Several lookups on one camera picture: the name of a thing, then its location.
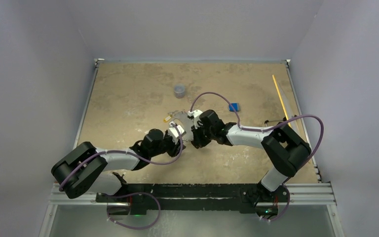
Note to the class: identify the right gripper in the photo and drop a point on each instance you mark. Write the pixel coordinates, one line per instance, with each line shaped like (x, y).
(198, 141)

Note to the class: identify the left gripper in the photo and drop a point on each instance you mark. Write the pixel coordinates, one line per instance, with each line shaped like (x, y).
(175, 148)

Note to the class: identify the metal key organizer plate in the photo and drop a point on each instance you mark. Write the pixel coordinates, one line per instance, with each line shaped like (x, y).
(186, 123)

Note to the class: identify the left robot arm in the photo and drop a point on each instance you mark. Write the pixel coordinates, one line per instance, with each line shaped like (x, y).
(90, 169)

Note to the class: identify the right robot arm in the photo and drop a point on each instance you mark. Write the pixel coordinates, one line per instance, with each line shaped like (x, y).
(287, 151)

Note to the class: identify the yellow key tag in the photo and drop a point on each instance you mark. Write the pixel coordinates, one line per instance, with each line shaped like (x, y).
(168, 118)

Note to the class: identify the blue eraser block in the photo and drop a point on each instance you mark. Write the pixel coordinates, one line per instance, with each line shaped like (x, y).
(234, 107)

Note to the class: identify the small grey cup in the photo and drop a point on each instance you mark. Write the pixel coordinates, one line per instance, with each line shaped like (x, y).
(179, 90)

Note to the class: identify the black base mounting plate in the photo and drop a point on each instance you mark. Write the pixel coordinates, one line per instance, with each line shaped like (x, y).
(250, 198)

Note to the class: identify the yellow wooden stick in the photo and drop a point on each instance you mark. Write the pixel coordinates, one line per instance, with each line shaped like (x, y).
(280, 97)

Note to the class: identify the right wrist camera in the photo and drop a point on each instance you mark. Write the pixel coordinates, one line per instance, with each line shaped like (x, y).
(195, 117)

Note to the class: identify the black wire stand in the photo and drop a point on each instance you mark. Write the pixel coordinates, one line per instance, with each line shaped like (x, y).
(276, 121)

